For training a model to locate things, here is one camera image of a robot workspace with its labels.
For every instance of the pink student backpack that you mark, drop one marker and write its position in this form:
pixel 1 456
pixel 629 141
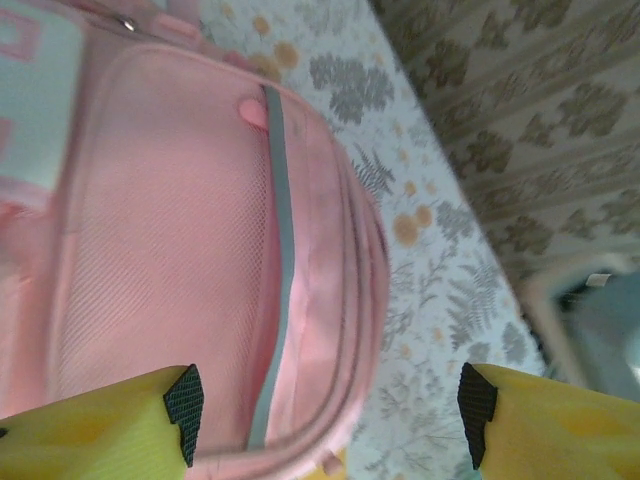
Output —
pixel 175 225

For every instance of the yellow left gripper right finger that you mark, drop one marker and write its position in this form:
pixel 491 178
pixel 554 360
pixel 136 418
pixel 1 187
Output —
pixel 550 430

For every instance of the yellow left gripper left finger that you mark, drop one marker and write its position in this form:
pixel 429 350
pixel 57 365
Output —
pixel 100 435

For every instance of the floral tablecloth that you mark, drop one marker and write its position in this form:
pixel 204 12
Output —
pixel 425 280

